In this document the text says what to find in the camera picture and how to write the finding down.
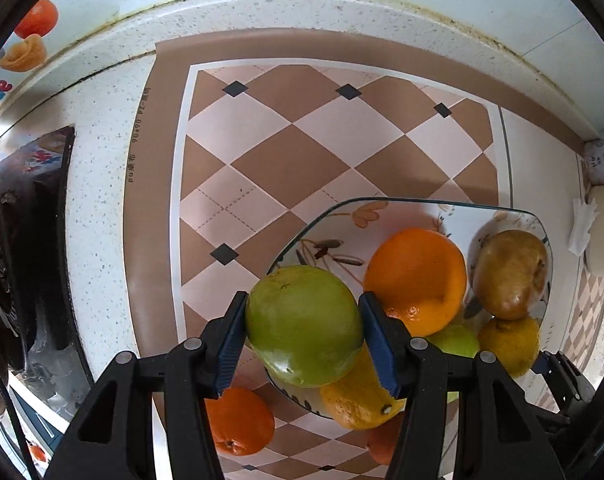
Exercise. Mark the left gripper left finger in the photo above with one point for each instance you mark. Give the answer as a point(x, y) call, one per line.
point(111, 435)

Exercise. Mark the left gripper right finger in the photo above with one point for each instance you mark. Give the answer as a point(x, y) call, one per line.
point(499, 435)

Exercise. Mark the green apple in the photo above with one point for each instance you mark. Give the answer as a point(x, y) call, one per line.
point(304, 324)
point(456, 339)

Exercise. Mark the dark orange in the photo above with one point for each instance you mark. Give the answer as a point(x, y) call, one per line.
point(381, 440)

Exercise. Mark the yellow lemon with stem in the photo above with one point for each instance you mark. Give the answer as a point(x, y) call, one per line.
point(358, 401)

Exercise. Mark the bright orange mandarin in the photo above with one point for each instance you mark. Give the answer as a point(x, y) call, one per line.
point(241, 422)

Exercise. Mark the brown kiwi fruit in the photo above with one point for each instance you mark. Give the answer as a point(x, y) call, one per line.
point(510, 274)

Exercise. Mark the black gas stove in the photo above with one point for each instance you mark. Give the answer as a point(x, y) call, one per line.
point(39, 343)

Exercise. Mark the orange on plate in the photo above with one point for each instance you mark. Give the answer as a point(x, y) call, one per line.
point(420, 278)

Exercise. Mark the white folded tissue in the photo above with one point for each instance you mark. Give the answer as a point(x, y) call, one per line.
point(584, 216)

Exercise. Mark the floral rabbit plate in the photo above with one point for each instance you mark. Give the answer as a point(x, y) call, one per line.
point(343, 239)

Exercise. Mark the brown checkered mat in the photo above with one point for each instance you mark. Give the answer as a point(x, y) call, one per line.
point(242, 139)

